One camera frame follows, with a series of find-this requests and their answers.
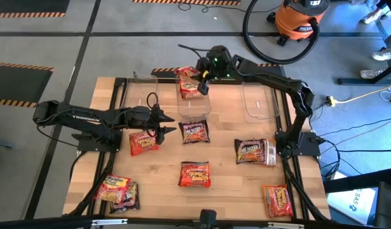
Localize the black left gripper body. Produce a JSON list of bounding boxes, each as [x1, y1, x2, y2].
[[138, 102, 167, 146]]

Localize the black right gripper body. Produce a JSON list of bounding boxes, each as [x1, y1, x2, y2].
[[195, 56, 216, 83]]

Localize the red yellow beef ramen pack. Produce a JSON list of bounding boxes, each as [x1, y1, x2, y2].
[[173, 66, 201, 80], [178, 77, 205, 100], [93, 174, 132, 204]]

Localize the orange spicy chicken noodle pack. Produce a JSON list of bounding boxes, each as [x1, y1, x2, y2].
[[261, 184, 294, 219], [178, 161, 212, 188], [264, 139, 278, 167], [128, 130, 160, 157]]

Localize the black fire noodle pack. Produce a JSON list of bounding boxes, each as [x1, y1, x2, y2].
[[109, 181, 141, 214], [178, 120, 211, 146], [234, 138, 268, 165]]

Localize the clear plastic bin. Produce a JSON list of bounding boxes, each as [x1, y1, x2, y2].
[[175, 74, 212, 121], [241, 81, 280, 124], [120, 71, 160, 121]]

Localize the black hazard striped floor mat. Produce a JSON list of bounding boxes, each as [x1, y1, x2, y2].
[[0, 0, 71, 19], [132, 0, 242, 6], [0, 61, 55, 109], [150, 62, 287, 82]]

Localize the orange shop vacuum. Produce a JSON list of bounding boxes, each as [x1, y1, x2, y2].
[[266, 0, 330, 47], [242, 0, 320, 66]]

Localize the black stand leg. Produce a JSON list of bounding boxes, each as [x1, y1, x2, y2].
[[337, 60, 391, 86]]

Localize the person's shoe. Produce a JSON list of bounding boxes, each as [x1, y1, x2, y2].
[[359, 67, 387, 80], [371, 46, 391, 62], [360, 8, 383, 25]]

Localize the black bar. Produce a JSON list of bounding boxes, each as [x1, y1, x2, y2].
[[322, 167, 391, 194]]

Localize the white cardboard box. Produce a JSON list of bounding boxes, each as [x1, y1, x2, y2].
[[327, 171, 378, 226]]

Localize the person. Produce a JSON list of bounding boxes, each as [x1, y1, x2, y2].
[[349, 0, 388, 10]]

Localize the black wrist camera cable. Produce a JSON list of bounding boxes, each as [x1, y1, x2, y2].
[[177, 43, 212, 53], [146, 92, 160, 109]]

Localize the black table frame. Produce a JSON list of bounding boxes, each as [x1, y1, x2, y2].
[[63, 76, 331, 223]]

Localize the silver frame bracket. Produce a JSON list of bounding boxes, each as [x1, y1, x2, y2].
[[91, 218, 128, 226], [267, 221, 306, 229]]

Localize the yellow extension cord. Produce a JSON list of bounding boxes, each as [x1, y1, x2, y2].
[[325, 81, 391, 108]]

